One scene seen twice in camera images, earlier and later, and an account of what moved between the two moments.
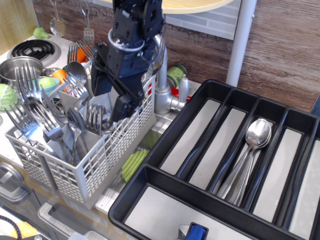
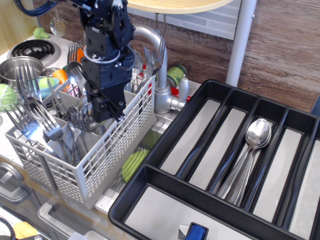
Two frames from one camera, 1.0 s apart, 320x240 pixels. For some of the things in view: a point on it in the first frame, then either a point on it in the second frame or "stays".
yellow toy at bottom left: (25, 230) stays
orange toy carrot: (60, 74) stays
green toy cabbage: (8, 97) stays
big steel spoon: (107, 125) → (71, 114)
